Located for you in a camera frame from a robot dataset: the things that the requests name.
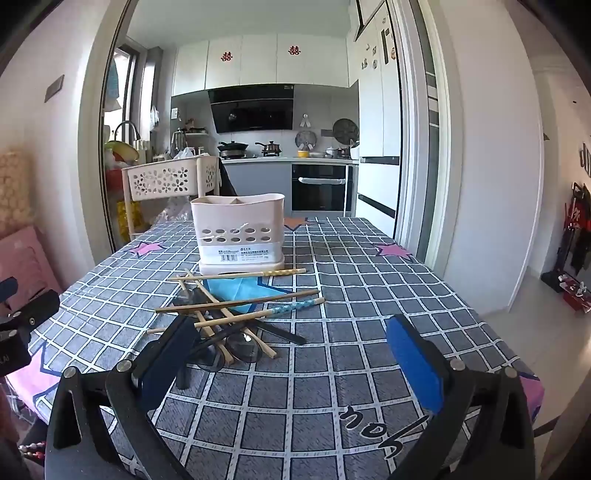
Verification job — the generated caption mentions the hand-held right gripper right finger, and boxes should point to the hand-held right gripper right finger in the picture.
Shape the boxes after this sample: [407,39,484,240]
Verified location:
[385,314,536,480]

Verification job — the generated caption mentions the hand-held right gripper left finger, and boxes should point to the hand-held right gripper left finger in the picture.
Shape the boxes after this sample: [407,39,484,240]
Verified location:
[46,315,201,480]

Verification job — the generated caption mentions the light wooden chopstick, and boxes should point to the light wooden chopstick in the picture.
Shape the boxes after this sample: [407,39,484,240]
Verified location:
[178,278,218,337]
[184,270,278,359]

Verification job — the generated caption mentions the yellow patterned chopstick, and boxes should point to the yellow patterned chopstick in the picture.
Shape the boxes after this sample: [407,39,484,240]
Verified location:
[167,268,307,282]

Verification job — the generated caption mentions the blue dotted chopstick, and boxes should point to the blue dotted chopstick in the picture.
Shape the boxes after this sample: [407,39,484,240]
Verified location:
[147,297,326,335]

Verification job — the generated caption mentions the brown wooden chopstick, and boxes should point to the brown wooden chopstick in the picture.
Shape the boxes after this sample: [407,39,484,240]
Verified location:
[154,289,321,314]

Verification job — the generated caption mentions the pale pink utensil holder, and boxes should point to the pale pink utensil holder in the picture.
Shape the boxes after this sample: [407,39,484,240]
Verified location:
[191,193,286,277]

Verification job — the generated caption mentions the pink cushion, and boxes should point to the pink cushion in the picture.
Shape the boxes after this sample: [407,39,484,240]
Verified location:
[0,225,64,297]

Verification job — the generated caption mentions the grey checked tablecloth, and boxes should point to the grey checked tablecloth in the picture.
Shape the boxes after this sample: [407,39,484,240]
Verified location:
[4,216,546,480]

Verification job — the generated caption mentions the beige fuzzy cushion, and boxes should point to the beige fuzzy cushion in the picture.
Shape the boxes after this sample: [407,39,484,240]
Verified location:
[0,148,36,236]

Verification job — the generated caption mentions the yellow bag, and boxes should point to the yellow bag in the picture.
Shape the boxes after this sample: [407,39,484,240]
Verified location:
[115,200,149,237]

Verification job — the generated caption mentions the beige perforated plastic trolley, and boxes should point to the beige perforated plastic trolley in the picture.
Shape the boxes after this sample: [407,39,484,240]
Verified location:
[121,155,221,241]

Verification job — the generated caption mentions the black built-in oven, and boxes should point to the black built-in oven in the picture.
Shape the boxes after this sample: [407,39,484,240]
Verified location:
[291,164,354,214]

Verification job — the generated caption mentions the chrome kitchen faucet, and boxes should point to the chrome kitchen faucet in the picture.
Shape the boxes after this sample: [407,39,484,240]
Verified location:
[113,120,142,145]

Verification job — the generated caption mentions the black standing rack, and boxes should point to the black standing rack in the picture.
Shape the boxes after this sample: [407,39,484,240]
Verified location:
[542,182,591,288]

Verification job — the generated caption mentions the black wok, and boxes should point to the black wok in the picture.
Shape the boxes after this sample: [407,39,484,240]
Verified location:
[217,140,250,158]

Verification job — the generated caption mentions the round hanging strainer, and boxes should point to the round hanging strainer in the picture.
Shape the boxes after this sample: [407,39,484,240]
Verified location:
[332,117,359,144]

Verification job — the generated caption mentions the white refrigerator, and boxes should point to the white refrigerator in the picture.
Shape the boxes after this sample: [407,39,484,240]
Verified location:
[355,0,403,223]

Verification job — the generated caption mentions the black range hood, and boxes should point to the black range hood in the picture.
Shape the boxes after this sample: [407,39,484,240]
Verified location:
[208,84,296,133]

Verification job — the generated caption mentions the white upper kitchen cabinets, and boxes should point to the white upper kitchen cabinets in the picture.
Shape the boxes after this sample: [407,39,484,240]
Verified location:
[172,34,352,97]

